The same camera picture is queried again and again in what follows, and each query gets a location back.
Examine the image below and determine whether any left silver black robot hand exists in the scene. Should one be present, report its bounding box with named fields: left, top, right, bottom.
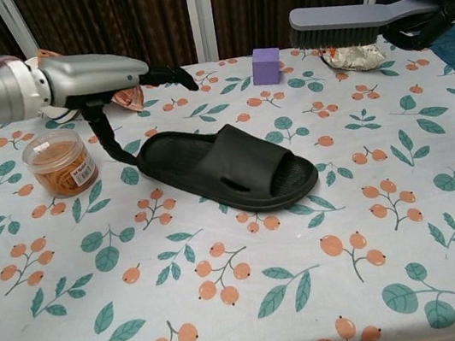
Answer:
left=38, top=32, right=211, bottom=179

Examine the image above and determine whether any grey brush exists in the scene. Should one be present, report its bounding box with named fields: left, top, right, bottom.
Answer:
left=286, top=0, right=447, bottom=58

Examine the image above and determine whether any black rubber slipper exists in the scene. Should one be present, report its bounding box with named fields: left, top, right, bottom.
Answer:
left=131, top=109, right=323, bottom=230

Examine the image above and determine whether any clear jar of rubber bands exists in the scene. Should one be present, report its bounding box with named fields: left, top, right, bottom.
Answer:
left=18, top=125, right=103, bottom=205

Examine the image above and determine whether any crumpled orange snack wrapper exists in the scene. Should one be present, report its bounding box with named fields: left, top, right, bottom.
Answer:
left=318, top=37, right=387, bottom=78

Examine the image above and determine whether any purple foam cube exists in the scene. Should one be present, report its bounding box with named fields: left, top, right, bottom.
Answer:
left=247, top=44, right=286, bottom=87

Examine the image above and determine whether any floral printed tablecloth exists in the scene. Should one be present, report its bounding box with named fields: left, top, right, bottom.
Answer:
left=0, top=20, right=455, bottom=341

